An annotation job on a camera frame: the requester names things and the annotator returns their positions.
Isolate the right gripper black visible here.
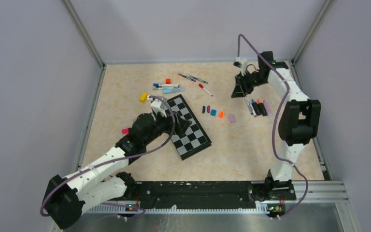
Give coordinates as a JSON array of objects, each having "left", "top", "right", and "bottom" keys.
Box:
[{"left": 231, "top": 70, "right": 267, "bottom": 99}]

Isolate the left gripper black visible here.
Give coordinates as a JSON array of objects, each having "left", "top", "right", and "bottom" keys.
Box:
[{"left": 143, "top": 109, "right": 191, "bottom": 145}]

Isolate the black highlighter blue tip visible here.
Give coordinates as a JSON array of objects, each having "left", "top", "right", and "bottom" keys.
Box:
[{"left": 251, "top": 99, "right": 262, "bottom": 116}]

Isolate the black highlighter orange cap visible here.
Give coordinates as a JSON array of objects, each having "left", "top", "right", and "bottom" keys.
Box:
[{"left": 257, "top": 99, "right": 268, "bottom": 116}]

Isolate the pale purple highlighter cap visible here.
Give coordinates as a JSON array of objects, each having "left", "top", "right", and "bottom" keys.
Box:
[{"left": 228, "top": 114, "right": 236, "bottom": 123}]

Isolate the blue highlighter cap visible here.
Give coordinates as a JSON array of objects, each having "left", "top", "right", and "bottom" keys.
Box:
[{"left": 210, "top": 109, "right": 217, "bottom": 116}]

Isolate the pale purple highlighter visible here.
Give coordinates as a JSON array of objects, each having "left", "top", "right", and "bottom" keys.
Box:
[{"left": 263, "top": 100, "right": 273, "bottom": 117}]

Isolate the white marker red cap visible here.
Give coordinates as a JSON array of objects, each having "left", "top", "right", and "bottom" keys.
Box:
[{"left": 199, "top": 84, "right": 213, "bottom": 97}]

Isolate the white marker magenta end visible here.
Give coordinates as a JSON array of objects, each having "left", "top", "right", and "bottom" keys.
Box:
[{"left": 247, "top": 100, "right": 257, "bottom": 117}]

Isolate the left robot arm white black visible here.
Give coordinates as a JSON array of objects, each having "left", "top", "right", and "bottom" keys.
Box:
[{"left": 40, "top": 113, "right": 192, "bottom": 229}]

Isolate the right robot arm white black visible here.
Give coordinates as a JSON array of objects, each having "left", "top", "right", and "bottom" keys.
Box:
[{"left": 231, "top": 51, "right": 321, "bottom": 199}]

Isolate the thin dark pen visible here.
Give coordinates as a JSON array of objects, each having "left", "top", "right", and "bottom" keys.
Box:
[{"left": 178, "top": 73, "right": 196, "bottom": 82}]

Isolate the black white chessboard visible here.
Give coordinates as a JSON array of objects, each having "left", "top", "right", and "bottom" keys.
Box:
[{"left": 167, "top": 94, "right": 212, "bottom": 160}]

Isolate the light blue eraser bar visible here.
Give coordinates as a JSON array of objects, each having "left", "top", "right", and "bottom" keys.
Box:
[{"left": 162, "top": 87, "right": 185, "bottom": 94}]

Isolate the yellow block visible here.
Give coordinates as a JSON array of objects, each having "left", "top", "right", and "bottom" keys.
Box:
[{"left": 139, "top": 92, "right": 148, "bottom": 103}]

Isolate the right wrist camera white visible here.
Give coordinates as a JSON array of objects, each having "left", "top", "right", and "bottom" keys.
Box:
[{"left": 233, "top": 57, "right": 248, "bottom": 76}]

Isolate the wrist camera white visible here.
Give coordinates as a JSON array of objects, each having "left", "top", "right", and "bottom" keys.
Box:
[
  {"left": 147, "top": 96, "right": 168, "bottom": 117},
  {"left": 233, "top": 57, "right": 248, "bottom": 76}
]

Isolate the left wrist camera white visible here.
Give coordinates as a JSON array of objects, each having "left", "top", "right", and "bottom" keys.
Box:
[{"left": 147, "top": 96, "right": 168, "bottom": 117}]

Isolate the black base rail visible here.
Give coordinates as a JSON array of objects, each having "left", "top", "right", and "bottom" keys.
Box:
[{"left": 105, "top": 181, "right": 297, "bottom": 211}]

